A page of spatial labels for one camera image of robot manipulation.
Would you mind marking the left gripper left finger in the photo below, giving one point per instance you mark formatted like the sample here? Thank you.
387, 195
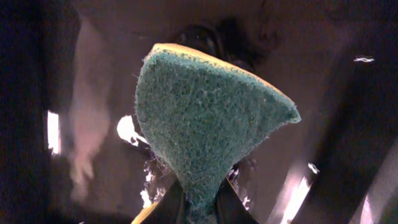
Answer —
169, 210

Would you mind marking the green yellow sponge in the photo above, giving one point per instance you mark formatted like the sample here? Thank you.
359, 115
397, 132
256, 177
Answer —
202, 115

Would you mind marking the black rectangular water tray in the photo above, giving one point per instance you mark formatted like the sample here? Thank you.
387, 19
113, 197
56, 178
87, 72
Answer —
72, 150

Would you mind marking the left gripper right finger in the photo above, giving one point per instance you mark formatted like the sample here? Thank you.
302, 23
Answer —
229, 209

